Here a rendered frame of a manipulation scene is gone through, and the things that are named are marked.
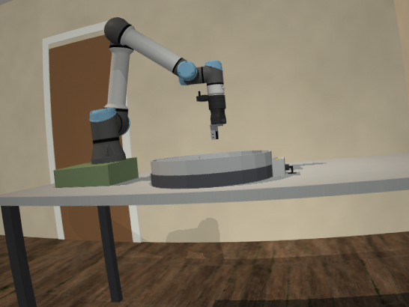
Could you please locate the grey round turntable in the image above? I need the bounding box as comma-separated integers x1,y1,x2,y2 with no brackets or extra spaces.
151,151,296,189

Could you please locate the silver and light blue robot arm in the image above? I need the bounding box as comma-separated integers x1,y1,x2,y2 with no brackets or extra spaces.
89,17,224,164

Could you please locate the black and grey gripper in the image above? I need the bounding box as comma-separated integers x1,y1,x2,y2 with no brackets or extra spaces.
196,84,226,139

